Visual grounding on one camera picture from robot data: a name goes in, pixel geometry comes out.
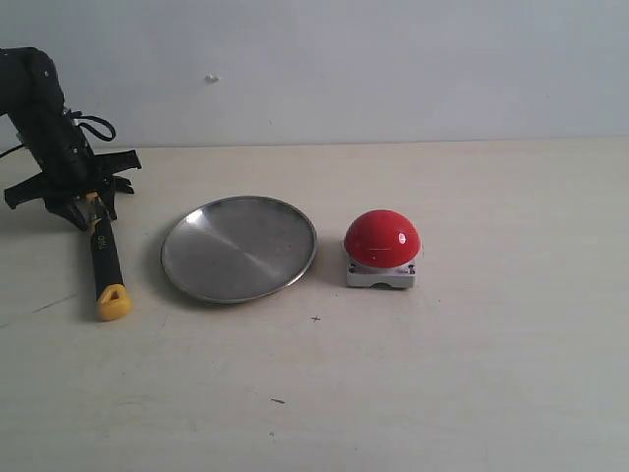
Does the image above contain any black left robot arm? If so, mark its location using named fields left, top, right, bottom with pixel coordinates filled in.
left=1, top=47, right=142, bottom=231

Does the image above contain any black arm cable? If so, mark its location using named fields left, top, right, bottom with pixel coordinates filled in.
left=62, top=108, right=118, bottom=143

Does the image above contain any black and yellow claw hammer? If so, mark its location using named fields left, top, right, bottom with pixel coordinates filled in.
left=86, top=192, right=132, bottom=322

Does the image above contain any red dome push button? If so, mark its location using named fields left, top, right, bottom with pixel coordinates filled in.
left=343, top=209, right=423, bottom=289

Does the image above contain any round steel plate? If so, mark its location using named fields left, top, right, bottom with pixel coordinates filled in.
left=160, top=196, right=317, bottom=305

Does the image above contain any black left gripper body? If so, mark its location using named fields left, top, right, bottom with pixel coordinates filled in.
left=4, top=117, right=142, bottom=208

